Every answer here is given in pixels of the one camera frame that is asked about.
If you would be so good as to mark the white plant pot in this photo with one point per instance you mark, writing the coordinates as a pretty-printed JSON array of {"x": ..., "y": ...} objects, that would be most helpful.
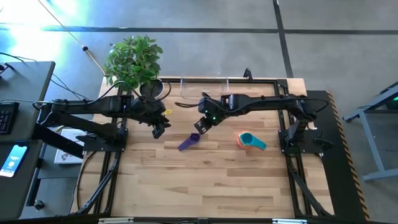
[{"x": 149, "y": 88}]

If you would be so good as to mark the black aluminium table frame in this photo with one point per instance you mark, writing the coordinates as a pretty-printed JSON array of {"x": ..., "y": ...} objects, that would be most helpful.
[{"x": 261, "y": 81}]

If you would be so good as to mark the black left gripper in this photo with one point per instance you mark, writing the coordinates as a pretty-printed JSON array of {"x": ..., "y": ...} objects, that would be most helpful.
[{"x": 152, "y": 112}]

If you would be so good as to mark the black keyboard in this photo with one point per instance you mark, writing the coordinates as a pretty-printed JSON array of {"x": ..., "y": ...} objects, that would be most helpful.
[{"x": 7, "y": 118}]

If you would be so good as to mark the smartphone with blue screen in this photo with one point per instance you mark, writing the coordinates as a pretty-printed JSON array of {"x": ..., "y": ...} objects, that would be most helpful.
[{"x": 14, "y": 160}]

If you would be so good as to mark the orange measuring cup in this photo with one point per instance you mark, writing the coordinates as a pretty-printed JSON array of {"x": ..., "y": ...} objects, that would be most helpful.
[{"x": 238, "y": 140}]

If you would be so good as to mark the black hazard-striped floor mat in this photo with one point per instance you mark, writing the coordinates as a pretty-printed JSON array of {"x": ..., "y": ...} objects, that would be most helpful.
[{"x": 329, "y": 174}]

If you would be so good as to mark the purple measuring cup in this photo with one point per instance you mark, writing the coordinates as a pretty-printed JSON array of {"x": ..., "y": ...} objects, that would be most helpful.
[{"x": 188, "y": 143}]

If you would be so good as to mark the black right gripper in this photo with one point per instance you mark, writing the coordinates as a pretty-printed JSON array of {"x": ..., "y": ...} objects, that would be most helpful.
[{"x": 205, "y": 124}]

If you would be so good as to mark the black desk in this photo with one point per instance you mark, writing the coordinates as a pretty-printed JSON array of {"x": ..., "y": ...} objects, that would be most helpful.
[{"x": 28, "y": 87}]

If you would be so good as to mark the yellow tape tag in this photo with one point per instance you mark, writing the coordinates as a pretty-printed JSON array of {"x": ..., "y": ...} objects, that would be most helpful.
[{"x": 168, "y": 111}]

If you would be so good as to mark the black caster wheel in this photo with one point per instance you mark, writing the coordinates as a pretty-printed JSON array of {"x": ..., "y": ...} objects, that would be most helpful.
[{"x": 39, "y": 205}]

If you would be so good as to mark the green leafy plant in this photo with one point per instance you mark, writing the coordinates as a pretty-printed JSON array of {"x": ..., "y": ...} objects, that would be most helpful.
[{"x": 133, "y": 62}]

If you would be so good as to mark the teal measuring cup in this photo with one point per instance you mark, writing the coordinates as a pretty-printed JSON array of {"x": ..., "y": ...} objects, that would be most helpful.
[{"x": 250, "y": 139}]

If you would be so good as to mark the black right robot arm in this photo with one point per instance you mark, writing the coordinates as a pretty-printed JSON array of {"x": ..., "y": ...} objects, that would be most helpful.
[{"x": 264, "y": 101}]

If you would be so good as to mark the black camera clamp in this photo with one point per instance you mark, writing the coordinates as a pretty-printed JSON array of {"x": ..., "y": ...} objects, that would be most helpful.
[{"x": 247, "y": 74}]

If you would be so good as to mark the silver metal bracket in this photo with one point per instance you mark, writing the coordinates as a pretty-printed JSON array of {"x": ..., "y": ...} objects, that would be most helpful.
[
  {"x": 115, "y": 221},
  {"x": 289, "y": 221}
]

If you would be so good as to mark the wooden stick with black knob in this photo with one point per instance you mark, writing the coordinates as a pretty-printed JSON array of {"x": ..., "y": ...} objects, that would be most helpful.
[{"x": 84, "y": 48}]

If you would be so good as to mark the clear plastic basket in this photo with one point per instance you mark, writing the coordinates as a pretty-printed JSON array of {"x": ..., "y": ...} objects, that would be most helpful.
[{"x": 192, "y": 90}]

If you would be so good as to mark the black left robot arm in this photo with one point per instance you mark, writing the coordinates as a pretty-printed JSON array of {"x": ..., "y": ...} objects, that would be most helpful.
[{"x": 102, "y": 104}]

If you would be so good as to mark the blue-grey metal frame table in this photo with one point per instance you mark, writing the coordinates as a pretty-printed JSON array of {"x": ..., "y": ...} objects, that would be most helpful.
[{"x": 374, "y": 146}]

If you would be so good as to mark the white booklet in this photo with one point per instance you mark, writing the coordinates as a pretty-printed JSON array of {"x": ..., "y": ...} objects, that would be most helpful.
[{"x": 66, "y": 157}]

